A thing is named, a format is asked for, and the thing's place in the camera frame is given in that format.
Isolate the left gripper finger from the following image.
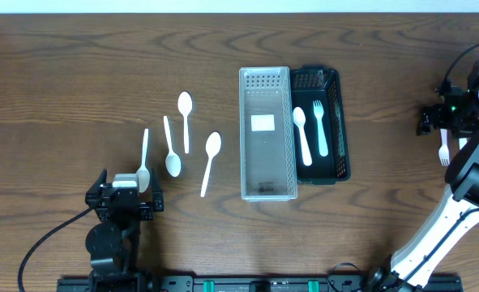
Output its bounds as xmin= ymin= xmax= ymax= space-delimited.
xmin=86 ymin=169 xmax=107 ymax=195
xmin=150 ymin=169 xmax=164 ymax=202

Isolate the white fork tines down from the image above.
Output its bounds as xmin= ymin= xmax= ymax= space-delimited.
xmin=438 ymin=129 xmax=450 ymax=167

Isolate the white spoon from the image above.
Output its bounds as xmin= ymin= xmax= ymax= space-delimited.
xmin=163 ymin=116 xmax=182 ymax=177
xmin=177 ymin=91 xmax=193 ymax=154
xmin=136 ymin=128 xmax=151 ymax=193
xmin=293 ymin=107 xmax=312 ymax=166
xmin=200 ymin=131 xmax=222 ymax=197

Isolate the white fork long handle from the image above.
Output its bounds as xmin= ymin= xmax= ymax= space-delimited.
xmin=313 ymin=100 xmax=329 ymax=157

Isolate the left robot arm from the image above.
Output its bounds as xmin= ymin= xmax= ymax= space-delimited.
xmin=85 ymin=170 xmax=165 ymax=276

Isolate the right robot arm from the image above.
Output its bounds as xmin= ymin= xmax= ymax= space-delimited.
xmin=361 ymin=87 xmax=479 ymax=291

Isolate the clear plastic basket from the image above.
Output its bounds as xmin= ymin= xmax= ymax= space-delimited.
xmin=239 ymin=67 xmax=297 ymax=201

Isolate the white label in clear basket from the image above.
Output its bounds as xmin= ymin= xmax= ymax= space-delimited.
xmin=250 ymin=114 xmax=276 ymax=132

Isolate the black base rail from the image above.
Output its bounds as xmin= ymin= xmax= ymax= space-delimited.
xmin=56 ymin=270 xmax=464 ymax=292

